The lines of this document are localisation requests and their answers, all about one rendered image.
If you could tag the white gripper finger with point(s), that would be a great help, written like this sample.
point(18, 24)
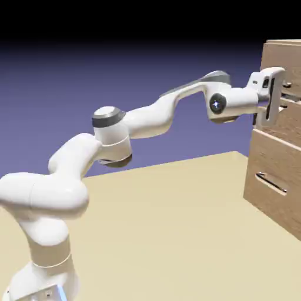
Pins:
point(287, 85)
point(283, 107)

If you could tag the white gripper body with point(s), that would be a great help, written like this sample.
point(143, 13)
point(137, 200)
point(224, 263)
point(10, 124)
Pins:
point(275, 94)

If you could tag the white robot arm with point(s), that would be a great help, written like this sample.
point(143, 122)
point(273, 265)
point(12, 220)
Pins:
point(145, 117)

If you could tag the light wood drawer front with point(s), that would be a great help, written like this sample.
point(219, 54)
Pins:
point(292, 63)
point(263, 157)
point(291, 127)

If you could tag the light wood cabinet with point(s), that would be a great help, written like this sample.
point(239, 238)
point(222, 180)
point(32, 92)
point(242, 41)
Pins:
point(265, 207)

